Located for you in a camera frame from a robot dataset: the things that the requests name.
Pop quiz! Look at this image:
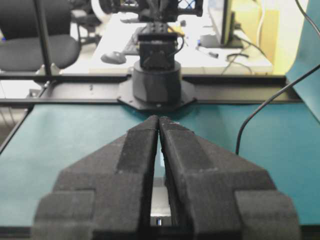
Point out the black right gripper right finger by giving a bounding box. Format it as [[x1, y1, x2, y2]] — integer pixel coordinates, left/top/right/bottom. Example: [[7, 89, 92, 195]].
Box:
[[159, 117, 301, 240]]

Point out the black office chair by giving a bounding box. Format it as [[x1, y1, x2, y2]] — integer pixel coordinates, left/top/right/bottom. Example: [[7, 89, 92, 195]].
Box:
[[0, 0, 81, 72]]

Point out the thin black USB cable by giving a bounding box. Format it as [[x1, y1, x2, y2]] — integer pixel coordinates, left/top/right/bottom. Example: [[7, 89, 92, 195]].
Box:
[[235, 0, 320, 154]]

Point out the black keyboard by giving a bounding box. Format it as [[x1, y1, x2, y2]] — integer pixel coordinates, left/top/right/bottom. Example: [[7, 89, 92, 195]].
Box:
[[122, 38, 139, 56]]

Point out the computer monitor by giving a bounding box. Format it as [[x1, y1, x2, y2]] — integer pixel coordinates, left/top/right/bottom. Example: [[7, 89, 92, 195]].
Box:
[[199, 0, 244, 49]]

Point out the black computer mouse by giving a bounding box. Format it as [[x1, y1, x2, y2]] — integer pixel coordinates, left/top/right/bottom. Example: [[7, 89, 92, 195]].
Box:
[[100, 51, 127, 65]]

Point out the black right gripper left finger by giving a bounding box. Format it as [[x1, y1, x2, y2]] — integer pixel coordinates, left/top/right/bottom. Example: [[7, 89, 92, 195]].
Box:
[[31, 115, 159, 240]]

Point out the black aluminium frame rail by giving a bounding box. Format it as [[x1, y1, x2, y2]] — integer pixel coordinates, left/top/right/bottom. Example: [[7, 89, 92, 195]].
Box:
[[0, 82, 318, 164]]

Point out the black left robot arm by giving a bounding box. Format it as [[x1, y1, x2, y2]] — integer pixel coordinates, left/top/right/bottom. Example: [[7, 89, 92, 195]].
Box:
[[112, 0, 203, 111]]

